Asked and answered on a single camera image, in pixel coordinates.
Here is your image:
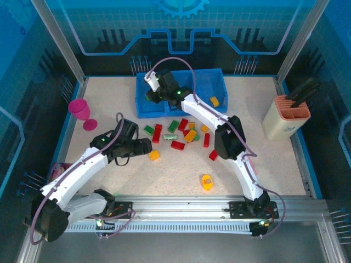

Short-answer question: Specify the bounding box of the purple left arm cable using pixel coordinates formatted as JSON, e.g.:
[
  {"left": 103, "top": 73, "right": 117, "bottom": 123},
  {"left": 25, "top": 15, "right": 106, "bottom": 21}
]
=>
[{"left": 29, "top": 112, "right": 137, "bottom": 245}]

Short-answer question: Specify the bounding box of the orange oval toy tag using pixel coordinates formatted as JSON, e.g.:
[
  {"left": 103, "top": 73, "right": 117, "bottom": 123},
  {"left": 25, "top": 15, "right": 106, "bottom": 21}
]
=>
[{"left": 201, "top": 174, "right": 214, "bottom": 191}]

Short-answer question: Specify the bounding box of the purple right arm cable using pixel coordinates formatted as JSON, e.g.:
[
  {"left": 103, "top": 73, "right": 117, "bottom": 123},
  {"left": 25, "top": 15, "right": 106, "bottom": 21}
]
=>
[{"left": 148, "top": 56, "right": 286, "bottom": 239}]

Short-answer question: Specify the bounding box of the small black controller board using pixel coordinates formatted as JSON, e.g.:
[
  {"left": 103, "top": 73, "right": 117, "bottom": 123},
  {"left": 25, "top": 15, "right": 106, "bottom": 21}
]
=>
[
  {"left": 249, "top": 219, "right": 275, "bottom": 238},
  {"left": 94, "top": 219, "right": 116, "bottom": 237}
]

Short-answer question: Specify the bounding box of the aluminium frame post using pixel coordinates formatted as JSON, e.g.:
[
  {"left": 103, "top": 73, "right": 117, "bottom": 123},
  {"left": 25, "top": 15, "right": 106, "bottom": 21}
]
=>
[
  {"left": 30, "top": 0, "right": 89, "bottom": 84},
  {"left": 276, "top": 0, "right": 331, "bottom": 83}
]

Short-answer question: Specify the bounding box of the white slotted cable duct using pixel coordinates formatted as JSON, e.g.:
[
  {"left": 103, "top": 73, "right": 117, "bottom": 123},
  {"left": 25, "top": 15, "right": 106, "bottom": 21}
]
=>
[{"left": 65, "top": 221, "right": 254, "bottom": 234}]

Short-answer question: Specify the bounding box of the black knife handle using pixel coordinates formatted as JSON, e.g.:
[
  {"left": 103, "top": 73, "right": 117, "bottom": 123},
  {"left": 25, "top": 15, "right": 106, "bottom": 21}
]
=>
[
  {"left": 290, "top": 82, "right": 321, "bottom": 104},
  {"left": 292, "top": 94, "right": 313, "bottom": 108},
  {"left": 285, "top": 77, "right": 315, "bottom": 101}
]

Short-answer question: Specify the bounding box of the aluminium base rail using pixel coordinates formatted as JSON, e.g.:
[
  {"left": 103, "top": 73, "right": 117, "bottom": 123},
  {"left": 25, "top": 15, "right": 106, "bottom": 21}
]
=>
[{"left": 73, "top": 195, "right": 327, "bottom": 222}]

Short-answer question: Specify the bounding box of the large yellow lego brick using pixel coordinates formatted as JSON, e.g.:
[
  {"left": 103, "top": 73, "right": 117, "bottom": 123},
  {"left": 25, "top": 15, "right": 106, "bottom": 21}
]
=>
[{"left": 184, "top": 129, "right": 198, "bottom": 143}]

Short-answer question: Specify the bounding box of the pink plastic goblet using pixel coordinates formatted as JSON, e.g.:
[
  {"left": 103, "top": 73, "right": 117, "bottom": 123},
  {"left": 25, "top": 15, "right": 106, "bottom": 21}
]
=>
[{"left": 67, "top": 98, "right": 98, "bottom": 132}]

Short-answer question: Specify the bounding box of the purple Fox's candy bag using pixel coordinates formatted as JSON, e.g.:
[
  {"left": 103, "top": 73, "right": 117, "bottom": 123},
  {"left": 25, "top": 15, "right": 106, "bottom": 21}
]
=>
[{"left": 49, "top": 162, "right": 73, "bottom": 183}]

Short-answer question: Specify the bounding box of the beige knife block pink top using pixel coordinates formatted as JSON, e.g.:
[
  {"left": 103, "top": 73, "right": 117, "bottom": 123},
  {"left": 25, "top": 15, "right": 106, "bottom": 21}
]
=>
[{"left": 261, "top": 94, "right": 312, "bottom": 142}]

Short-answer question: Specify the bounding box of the blue three-compartment plastic bin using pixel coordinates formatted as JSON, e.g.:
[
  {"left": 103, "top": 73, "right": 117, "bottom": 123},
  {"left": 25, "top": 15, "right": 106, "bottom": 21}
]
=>
[{"left": 134, "top": 68, "right": 229, "bottom": 119}]

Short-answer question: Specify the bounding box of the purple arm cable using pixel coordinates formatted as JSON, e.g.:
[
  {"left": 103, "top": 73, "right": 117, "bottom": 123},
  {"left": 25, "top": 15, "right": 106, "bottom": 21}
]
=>
[
  {"left": 29, "top": 112, "right": 137, "bottom": 245},
  {"left": 148, "top": 56, "right": 286, "bottom": 239}
]

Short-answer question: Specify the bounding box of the long red lego brick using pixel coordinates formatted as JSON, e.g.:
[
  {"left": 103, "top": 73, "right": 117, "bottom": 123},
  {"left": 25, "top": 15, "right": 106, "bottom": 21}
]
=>
[{"left": 152, "top": 123, "right": 163, "bottom": 144}]

